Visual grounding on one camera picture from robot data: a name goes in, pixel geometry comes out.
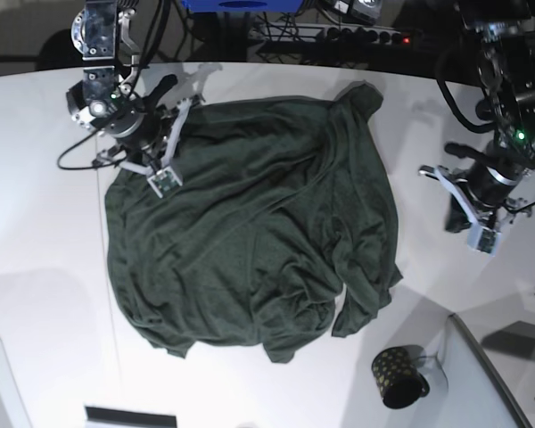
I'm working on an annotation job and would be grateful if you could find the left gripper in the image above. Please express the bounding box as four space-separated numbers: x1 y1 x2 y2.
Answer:
418 142 535 254

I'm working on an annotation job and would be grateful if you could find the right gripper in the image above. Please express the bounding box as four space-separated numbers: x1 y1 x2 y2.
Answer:
66 73 204 200

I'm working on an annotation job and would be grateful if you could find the dark green t-shirt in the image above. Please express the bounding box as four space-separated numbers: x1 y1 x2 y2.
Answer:
105 83 401 364

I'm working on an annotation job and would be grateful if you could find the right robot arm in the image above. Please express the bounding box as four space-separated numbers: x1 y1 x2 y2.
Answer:
66 1 202 198

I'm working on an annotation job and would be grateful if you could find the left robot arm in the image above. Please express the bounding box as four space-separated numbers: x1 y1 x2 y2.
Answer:
418 1 535 255

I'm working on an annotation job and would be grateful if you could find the grey metal side table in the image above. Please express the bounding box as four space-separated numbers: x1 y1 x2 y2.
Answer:
448 314 535 427

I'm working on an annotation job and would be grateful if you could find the blue box with oval hole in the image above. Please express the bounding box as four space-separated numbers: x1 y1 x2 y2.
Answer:
181 0 303 13

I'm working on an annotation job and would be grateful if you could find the black mug with gold dots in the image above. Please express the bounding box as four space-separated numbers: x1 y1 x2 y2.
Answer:
371 347 430 410

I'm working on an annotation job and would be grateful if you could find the black power strip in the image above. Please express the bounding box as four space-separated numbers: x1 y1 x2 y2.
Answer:
249 21 414 47

